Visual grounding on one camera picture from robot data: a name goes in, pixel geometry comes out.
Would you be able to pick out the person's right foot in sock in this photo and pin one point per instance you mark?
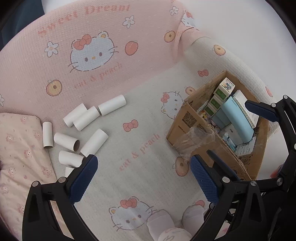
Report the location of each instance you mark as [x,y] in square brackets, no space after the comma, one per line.
[193,217]

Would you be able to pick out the small light blue box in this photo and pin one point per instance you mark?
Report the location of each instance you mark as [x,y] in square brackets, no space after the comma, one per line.
[219,119]

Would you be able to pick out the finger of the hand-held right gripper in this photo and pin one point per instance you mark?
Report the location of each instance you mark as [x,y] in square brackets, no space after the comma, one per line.
[261,110]
[275,184]

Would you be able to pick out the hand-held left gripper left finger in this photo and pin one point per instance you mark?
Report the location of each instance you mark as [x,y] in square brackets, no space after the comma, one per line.
[83,180]

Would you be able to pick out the brown cardboard box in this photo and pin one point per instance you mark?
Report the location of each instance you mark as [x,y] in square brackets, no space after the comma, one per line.
[185,115]

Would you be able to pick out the dark blue cloth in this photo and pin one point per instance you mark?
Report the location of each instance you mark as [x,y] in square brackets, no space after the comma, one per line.
[27,5]

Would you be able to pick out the cartoon print white box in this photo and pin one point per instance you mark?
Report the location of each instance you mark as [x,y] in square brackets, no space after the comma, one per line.
[226,85]

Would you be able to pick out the pink white cat print sofa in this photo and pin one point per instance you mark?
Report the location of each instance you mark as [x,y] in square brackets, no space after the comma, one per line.
[69,27]

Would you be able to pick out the pile of white paper tubes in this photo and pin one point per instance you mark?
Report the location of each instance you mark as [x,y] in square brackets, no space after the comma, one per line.
[112,105]

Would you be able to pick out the colourful sticker cards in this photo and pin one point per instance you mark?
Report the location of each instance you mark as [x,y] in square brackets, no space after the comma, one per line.
[203,114]

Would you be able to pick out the white printed paper cards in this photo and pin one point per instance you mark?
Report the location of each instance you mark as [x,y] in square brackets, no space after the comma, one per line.
[245,146]

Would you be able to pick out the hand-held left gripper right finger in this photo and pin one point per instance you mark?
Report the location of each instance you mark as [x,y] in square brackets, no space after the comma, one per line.
[204,180]

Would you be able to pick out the white box with blue figure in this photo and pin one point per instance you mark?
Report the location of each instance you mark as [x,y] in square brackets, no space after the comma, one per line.
[231,134]

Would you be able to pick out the green white small box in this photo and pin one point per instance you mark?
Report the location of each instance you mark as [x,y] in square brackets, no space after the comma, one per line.
[210,111]
[220,93]
[215,103]

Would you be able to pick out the white spiral notebook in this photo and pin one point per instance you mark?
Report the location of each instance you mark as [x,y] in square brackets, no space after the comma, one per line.
[242,99]

